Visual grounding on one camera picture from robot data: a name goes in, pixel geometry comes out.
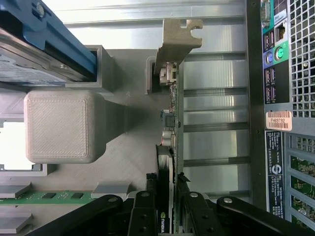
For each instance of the open black PC case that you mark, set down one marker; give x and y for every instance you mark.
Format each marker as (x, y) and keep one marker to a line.
(254, 73)

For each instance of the silver CPU chip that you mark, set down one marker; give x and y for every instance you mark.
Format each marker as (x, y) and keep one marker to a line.
(12, 145)

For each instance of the orange barcode sticker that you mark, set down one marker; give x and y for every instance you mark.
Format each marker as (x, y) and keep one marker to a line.
(279, 120)

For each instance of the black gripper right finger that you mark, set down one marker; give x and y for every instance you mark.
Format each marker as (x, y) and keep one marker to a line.
(197, 216)

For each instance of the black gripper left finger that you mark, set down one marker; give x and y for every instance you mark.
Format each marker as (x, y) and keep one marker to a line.
(142, 216)

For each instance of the grey printed parts rack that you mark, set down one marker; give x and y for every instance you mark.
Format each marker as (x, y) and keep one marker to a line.
(56, 127)

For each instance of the green RAM stick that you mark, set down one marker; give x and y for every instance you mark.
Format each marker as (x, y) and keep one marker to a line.
(49, 196)

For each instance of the hard disk with blue caddy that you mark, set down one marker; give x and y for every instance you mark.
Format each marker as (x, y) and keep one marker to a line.
(37, 61)

